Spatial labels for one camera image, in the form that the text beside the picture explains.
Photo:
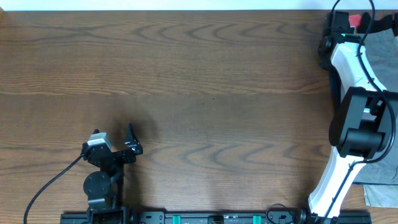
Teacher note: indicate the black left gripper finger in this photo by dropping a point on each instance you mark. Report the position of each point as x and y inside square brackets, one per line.
[96, 132]
[132, 142]

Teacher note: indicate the black folded garment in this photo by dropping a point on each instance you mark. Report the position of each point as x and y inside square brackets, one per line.
[387, 22]

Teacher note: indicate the beige garment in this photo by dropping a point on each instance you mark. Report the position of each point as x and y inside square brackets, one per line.
[383, 196]

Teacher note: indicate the grey shorts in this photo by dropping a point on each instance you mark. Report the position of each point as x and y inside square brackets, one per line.
[381, 52]

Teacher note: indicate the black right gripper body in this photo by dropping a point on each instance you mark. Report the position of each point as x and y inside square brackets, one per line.
[325, 64]

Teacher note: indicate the red folded garment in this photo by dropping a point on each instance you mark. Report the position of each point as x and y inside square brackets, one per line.
[355, 20]

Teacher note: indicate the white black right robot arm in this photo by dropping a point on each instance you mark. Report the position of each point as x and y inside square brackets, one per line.
[363, 128]

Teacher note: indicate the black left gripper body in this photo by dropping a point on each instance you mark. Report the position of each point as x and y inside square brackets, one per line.
[122, 158]

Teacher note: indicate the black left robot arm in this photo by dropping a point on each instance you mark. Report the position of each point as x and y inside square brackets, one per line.
[104, 188]

